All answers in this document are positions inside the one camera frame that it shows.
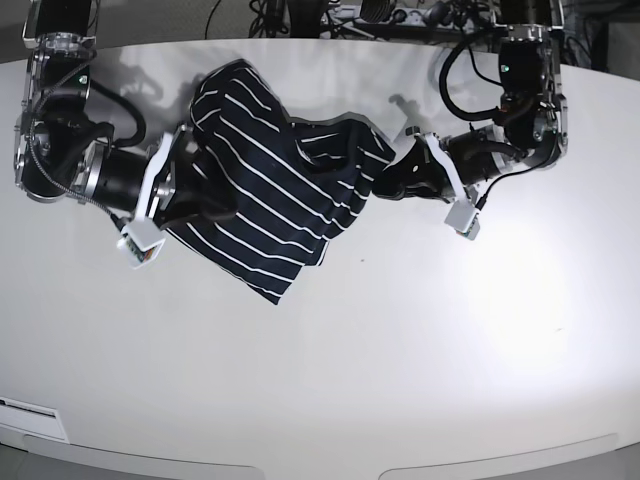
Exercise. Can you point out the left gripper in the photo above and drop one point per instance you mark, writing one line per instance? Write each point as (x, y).
(427, 171)

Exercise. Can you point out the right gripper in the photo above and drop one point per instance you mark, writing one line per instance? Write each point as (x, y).
(169, 192)

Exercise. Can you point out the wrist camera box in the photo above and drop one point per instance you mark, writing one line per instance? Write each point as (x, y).
(463, 219)
(141, 242)

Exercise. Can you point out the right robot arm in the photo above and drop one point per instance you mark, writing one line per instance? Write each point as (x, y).
(76, 138)

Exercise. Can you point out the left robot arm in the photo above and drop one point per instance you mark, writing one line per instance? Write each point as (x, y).
(526, 131)

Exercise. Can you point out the white power strip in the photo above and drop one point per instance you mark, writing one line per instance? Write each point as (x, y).
(395, 19)

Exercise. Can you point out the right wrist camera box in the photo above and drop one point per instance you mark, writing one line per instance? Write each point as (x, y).
(141, 242)

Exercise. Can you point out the white paper label sheet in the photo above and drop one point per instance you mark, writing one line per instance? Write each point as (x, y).
(34, 420)

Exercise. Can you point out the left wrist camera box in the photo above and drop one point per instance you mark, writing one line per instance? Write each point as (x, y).
(463, 219)

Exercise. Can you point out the navy white striped T-shirt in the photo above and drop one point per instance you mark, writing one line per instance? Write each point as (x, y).
(297, 184)

